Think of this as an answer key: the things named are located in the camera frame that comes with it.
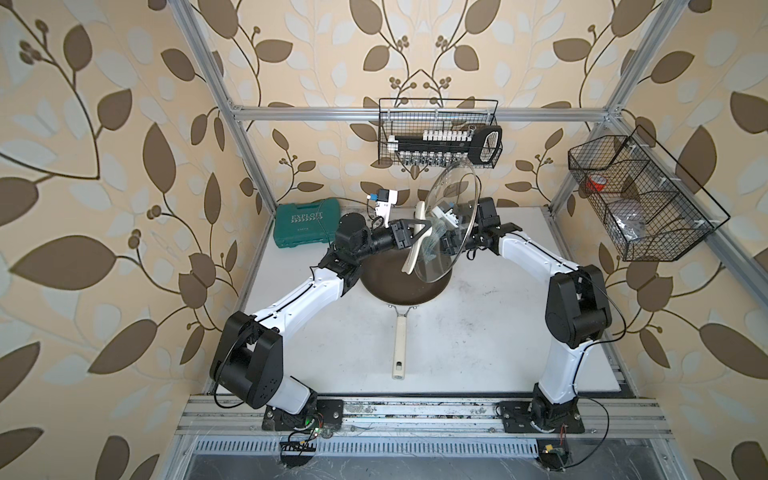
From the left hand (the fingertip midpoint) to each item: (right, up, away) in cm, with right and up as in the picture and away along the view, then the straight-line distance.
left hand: (423, 221), depth 69 cm
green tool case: (-40, +2, +43) cm, 59 cm away
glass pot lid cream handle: (-1, -6, +1) cm, 6 cm away
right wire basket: (+57, +3, +3) cm, 57 cm away
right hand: (+1, -8, +10) cm, 13 cm away
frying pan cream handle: (-6, -32, +7) cm, 33 cm away
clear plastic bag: (+51, -1, +3) cm, 51 cm away
